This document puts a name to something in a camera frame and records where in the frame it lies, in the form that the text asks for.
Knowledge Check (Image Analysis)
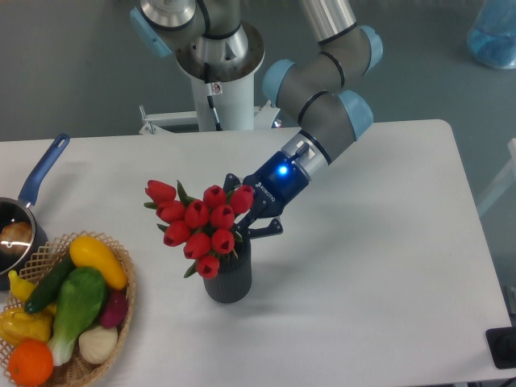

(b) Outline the orange fruit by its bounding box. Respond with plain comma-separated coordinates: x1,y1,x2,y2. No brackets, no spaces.
7,339,54,386

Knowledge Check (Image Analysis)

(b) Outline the woven wicker basket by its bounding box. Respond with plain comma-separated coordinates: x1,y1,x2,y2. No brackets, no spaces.
1,231,135,386

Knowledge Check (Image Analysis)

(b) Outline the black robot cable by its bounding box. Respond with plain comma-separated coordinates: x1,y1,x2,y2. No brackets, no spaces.
203,62,223,131

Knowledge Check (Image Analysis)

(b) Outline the blue transparent water bottle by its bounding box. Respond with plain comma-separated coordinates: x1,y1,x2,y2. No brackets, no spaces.
466,0,515,69

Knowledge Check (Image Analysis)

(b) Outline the dark green cucumber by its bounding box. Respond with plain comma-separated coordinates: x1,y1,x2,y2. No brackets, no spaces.
24,254,76,314

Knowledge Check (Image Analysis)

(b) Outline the red tulip bouquet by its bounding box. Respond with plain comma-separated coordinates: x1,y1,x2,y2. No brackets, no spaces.
144,180,254,279

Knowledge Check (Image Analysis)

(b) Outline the white garlic bulb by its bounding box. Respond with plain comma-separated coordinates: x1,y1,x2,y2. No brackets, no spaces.
79,326,118,364

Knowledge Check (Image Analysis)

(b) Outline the blue handled saucepan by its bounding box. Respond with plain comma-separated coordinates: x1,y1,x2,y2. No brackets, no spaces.
1,134,70,291

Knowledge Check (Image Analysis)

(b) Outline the black device at edge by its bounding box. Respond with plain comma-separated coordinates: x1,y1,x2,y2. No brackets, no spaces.
485,327,516,369

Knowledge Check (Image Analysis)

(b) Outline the dark grey ribbed vase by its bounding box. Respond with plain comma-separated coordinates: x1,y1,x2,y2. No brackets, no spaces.
203,238,252,304

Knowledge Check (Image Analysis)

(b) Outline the fried food piece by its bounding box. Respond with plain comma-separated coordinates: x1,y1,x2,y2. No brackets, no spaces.
1,222,32,257

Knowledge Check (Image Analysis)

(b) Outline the green bok choy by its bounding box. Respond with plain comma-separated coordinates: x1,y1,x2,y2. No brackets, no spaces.
48,267,106,367

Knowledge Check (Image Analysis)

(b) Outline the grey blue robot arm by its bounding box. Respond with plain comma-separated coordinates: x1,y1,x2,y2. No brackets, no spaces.
130,1,383,238

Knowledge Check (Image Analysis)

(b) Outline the purple sweet potato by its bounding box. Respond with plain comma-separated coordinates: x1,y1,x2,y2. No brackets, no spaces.
98,290,128,328

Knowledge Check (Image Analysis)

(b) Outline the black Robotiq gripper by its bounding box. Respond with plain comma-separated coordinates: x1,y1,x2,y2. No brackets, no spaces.
223,151,309,238

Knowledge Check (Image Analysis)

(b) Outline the yellow squash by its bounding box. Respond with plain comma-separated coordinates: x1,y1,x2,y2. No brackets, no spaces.
69,235,128,290

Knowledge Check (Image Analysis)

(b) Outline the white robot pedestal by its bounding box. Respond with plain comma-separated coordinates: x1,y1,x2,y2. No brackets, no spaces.
139,75,281,135

